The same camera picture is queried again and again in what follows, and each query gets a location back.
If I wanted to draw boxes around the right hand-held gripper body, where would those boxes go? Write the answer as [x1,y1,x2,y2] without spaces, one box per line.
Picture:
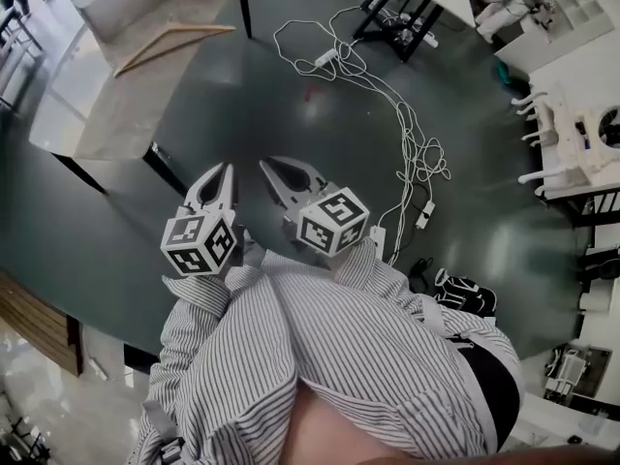
[282,183,372,260]

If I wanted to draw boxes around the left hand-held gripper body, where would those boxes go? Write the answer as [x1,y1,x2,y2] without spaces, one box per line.
[160,203,239,278]

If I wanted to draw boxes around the wooden clothes hanger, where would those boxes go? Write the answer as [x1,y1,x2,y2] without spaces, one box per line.
[112,22,237,78]

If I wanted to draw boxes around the person's left forearm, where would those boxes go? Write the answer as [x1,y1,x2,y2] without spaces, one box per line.
[161,264,243,322]

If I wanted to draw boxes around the person's right forearm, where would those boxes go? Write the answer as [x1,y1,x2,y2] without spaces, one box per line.
[328,237,413,304]

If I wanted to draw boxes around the beige tablecloth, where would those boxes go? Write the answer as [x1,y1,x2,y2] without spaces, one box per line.
[73,0,249,162]

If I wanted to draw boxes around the person's striped shirt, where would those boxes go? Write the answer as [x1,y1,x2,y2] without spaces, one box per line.
[126,237,527,465]

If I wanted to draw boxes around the white table with black legs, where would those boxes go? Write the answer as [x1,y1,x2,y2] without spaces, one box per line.
[27,0,254,199]

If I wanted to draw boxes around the wooden cabinet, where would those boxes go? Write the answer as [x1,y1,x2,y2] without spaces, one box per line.
[0,267,84,378]

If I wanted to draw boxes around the light grey box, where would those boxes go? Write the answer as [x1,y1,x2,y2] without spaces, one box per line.
[70,0,171,44]

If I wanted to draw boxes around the grey chair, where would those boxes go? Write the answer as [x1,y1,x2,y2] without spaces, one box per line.
[0,6,46,111]

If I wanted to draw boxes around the white carved wooden furniture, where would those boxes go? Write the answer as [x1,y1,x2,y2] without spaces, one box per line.
[510,83,620,199]

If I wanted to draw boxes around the black metal rack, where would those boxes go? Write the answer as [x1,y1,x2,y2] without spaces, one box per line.
[545,185,620,228]

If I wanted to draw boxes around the grey mat with white device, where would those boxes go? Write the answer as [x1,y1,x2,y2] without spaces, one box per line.
[541,342,614,400]

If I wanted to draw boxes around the white cubby shelf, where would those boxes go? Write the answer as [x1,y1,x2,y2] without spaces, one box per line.
[550,0,615,36]

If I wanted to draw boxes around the black cable bundle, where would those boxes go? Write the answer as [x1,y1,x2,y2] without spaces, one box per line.
[407,257,436,291]

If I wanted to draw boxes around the tangled white cables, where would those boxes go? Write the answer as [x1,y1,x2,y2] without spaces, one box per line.
[272,0,452,266]

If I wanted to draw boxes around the grey harness strap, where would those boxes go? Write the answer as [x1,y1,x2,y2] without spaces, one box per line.
[139,398,188,465]

